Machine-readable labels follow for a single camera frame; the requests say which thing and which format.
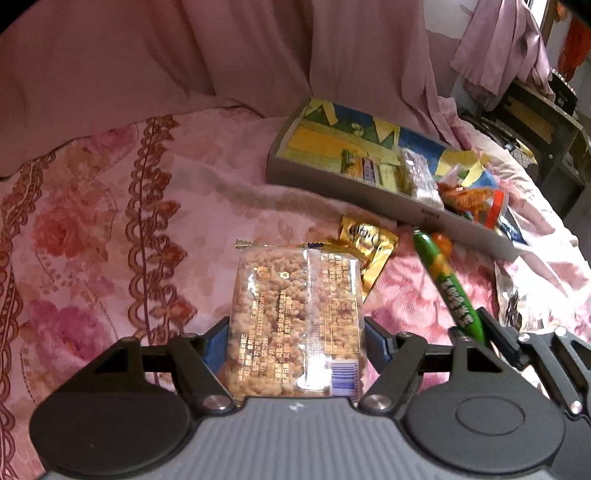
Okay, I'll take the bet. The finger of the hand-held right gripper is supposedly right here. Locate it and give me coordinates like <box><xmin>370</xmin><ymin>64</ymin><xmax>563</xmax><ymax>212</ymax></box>
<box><xmin>475</xmin><ymin>307</ymin><xmax>591</xmax><ymax>418</ymax></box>

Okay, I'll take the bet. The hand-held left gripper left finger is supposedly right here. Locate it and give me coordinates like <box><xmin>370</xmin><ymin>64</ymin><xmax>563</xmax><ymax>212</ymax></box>
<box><xmin>85</xmin><ymin>320</ymin><xmax>236</xmax><ymax>411</ymax></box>

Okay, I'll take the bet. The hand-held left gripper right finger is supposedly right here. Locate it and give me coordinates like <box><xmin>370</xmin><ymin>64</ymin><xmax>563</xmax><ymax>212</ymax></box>
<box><xmin>358</xmin><ymin>316</ymin><xmax>504</xmax><ymax>414</ymax></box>

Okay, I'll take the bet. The white green snack pouch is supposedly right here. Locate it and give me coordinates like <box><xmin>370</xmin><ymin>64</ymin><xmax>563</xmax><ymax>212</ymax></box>
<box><xmin>495</xmin><ymin>261</ymin><xmax>561</xmax><ymax>333</ymax></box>

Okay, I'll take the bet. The clear puffed grain bar packet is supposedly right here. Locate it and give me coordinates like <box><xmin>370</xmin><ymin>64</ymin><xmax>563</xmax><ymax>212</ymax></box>
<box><xmin>217</xmin><ymin>239</ymin><xmax>370</xmax><ymax>402</ymax></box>

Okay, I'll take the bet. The green snack packet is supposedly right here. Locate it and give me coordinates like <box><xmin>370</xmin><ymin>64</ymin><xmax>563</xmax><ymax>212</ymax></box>
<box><xmin>412</xmin><ymin>229</ymin><xmax>486</xmax><ymax>344</ymax></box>

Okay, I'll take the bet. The gold snack packet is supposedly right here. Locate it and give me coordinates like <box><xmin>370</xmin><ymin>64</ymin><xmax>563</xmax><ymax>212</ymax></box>
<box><xmin>307</xmin><ymin>217</ymin><xmax>399</xmax><ymax>301</ymax></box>

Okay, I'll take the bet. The small tangerine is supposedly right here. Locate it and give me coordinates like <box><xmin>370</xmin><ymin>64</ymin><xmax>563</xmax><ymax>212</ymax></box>
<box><xmin>431</xmin><ymin>233</ymin><xmax>453</xmax><ymax>259</ymax></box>

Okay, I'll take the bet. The blue stick packet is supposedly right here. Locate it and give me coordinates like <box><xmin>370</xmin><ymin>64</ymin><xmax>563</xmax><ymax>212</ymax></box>
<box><xmin>496</xmin><ymin>208</ymin><xmax>529</xmax><ymax>245</ymax></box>

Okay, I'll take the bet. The orange snack packet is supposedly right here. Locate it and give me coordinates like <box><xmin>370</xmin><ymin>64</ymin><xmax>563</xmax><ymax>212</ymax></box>
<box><xmin>436</xmin><ymin>182</ymin><xmax>509</xmax><ymax>229</ymax></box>

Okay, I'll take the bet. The clear white bar packet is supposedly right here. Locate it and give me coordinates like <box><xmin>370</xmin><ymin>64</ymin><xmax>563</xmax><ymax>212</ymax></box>
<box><xmin>399</xmin><ymin>148</ymin><xmax>444</xmax><ymax>208</ymax></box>

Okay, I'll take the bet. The grey box with cartoon lining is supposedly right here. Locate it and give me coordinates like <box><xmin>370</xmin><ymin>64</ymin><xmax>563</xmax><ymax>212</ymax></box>
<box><xmin>265</xmin><ymin>98</ymin><xmax>532</xmax><ymax>261</ymax></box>

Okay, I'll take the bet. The pink floral bedsheet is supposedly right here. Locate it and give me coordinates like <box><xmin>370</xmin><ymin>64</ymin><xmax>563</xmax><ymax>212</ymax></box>
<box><xmin>0</xmin><ymin>106</ymin><xmax>591</xmax><ymax>480</ymax></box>

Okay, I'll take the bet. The yellow snack packet blue label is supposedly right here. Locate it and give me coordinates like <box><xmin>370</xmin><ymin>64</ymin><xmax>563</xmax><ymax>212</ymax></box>
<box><xmin>342</xmin><ymin>148</ymin><xmax>402</xmax><ymax>190</ymax></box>

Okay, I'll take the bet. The black handbag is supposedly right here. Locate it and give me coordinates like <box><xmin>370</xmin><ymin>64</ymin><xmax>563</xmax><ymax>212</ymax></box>
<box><xmin>462</xmin><ymin>113</ymin><xmax>539</xmax><ymax>164</ymax></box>

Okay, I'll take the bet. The dark wooden desk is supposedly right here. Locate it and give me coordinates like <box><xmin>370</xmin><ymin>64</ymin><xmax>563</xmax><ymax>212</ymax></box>
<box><xmin>482</xmin><ymin>80</ymin><xmax>591</xmax><ymax>217</ymax></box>

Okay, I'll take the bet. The black box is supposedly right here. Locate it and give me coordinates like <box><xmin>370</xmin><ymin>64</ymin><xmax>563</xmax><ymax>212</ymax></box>
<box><xmin>549</xmin><ymin>69</ymin><xmax>578</xmax><ymax>112</ymax></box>

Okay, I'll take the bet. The pink curtain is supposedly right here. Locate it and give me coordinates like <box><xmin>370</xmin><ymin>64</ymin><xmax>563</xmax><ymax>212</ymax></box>
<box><xmin>0</xmin><ymin>0</ymin><xmax>462</xmax><ymax>181</ymax></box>

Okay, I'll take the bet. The lilac curtain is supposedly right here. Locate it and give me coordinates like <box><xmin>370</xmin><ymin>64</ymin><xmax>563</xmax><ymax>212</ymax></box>
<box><xmin>450</xmin><ymin>0</ymin><xmax>557</xmax><ymax>109</ymax></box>

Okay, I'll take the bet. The red hanging tassel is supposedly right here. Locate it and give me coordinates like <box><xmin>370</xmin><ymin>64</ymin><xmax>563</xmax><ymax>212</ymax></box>
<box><xmin>556</xmin><ymin>18</ymin><xmax>587</xmax><ymax>79</ymax></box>

